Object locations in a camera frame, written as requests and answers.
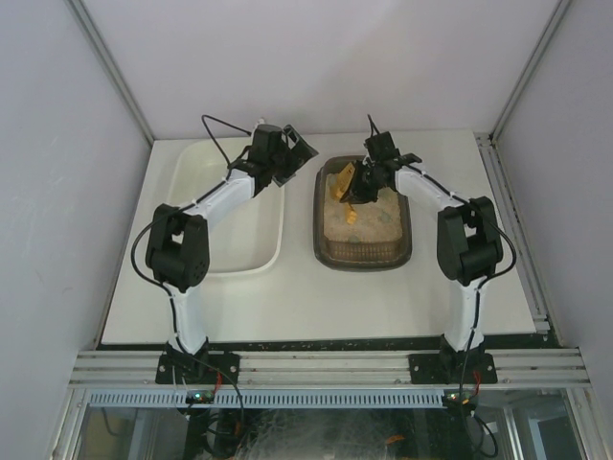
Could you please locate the yellow litter scoop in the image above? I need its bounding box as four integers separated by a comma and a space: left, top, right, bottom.
329, 162, 357, 225

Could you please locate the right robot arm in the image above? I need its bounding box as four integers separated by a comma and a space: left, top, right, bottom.
342, 129, 504, 353

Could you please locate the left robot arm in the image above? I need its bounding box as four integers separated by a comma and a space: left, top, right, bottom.
130, 124, 318, 356

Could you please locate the dark grey litter box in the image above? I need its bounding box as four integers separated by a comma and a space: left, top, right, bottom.
312, 155, 413, 271

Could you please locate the white plastic tray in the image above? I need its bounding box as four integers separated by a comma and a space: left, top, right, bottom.
167, 140, 285, 278

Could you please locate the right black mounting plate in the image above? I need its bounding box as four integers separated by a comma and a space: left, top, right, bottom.
408, 338, 498, 384

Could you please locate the black mounting plate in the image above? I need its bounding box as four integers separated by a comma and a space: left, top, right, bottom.
155, 343, 240, 385
408, 338, 498, 384

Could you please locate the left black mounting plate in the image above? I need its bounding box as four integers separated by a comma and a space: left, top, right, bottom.
155, 343, 240, 385

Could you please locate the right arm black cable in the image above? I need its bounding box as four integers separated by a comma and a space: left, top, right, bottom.
366, 113, 518, 460

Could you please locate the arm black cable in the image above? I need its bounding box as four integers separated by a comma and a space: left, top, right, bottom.
366, 113, 518, 460
131, 113, 260, 288

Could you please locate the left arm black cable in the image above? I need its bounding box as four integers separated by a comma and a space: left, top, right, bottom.
131, 113, 260, 288

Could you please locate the aluminium frame rail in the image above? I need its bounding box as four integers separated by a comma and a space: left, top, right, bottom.
69, 349, 590, 389

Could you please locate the grey slotted cable duct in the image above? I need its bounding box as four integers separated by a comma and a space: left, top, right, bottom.
89, 388, 444, 409

